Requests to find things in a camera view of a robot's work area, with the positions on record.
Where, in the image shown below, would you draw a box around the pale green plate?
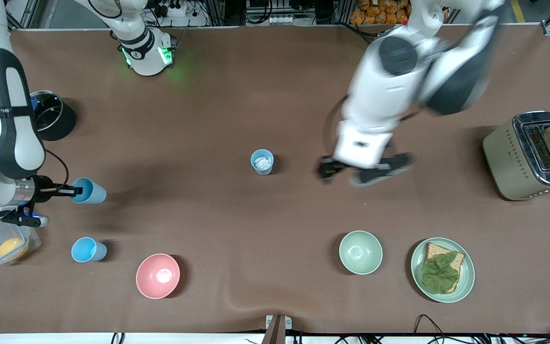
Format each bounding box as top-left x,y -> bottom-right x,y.
410,237 -> 475,303

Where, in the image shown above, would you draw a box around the pink bowl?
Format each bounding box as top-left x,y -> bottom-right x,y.
136,253 -> 180,300

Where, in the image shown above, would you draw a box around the pale green bowl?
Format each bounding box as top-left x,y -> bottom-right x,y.
338,230 -> 383,275

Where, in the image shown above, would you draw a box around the bag of orange buns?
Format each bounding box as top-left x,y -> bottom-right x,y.
350,0 -> 412,25

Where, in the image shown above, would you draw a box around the glass lid with blue knob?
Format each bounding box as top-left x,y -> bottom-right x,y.
31,91 -> 63,133

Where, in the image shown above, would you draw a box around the bright blue plastic cup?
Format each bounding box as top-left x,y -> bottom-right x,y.
71,237 -> 107,263
71,178 -> 107,205

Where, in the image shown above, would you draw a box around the brown bread slice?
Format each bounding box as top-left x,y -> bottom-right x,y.
425,242 -> 465,293

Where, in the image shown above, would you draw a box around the white power strip with plugs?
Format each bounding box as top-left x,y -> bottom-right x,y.
156,1 -> 188,18

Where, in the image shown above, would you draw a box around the grey-blue plastic cup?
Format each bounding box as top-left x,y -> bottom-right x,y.
250,149 -> 275,176

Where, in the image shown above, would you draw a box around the orange round food piece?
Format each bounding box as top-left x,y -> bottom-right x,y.
0,237 -> 30,261

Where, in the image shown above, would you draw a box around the green lettuce leaf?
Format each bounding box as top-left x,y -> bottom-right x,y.
421,252 -> 460,294

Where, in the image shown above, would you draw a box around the beige and chrome toaster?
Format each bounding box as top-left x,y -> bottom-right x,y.
483,111 -> 550,201

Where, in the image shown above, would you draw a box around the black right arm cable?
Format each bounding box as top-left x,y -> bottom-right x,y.
43,149 -> 70,188

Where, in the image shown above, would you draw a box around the black looped floor cable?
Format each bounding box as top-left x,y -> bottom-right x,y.
413,314 -> 447,344

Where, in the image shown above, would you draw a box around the black saucepan with blue handle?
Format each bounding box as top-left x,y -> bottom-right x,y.
29,90 -> 76,141

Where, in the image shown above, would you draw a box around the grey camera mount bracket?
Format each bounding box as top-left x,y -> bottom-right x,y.
265,314 -> 292,344

